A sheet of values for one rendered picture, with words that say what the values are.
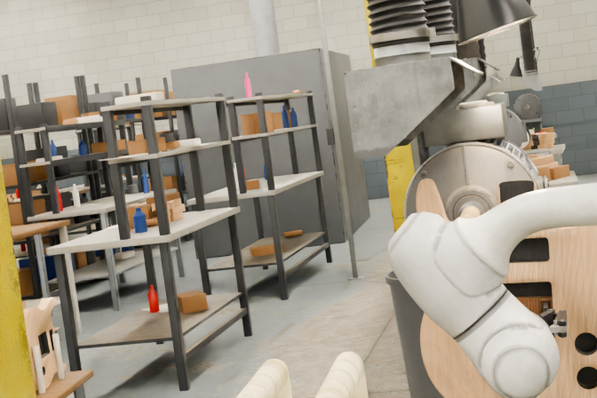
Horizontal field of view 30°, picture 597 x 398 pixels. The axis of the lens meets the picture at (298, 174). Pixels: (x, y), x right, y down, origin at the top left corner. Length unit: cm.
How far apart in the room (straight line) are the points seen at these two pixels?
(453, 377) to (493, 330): 41
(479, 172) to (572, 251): 27
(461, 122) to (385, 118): 35
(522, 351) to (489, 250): 14
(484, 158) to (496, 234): 56
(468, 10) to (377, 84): 21
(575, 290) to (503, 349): 43
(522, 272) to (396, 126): 33
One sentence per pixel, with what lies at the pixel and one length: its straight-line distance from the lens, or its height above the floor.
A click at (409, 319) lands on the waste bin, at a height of 54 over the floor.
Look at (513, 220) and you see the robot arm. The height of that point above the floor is 129.
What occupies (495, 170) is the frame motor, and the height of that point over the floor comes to 132.
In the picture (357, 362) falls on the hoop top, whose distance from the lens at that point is 118.
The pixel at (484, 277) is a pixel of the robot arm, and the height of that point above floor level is 122.
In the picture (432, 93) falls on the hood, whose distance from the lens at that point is 177.
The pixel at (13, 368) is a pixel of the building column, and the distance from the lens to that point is 219.
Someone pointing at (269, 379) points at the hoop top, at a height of 121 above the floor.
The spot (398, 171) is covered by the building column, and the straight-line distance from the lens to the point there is 930.
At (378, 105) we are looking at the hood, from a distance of 178.
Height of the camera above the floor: 147
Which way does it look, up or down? 3 degrees down
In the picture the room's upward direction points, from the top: 8 degrees counter-clockwise
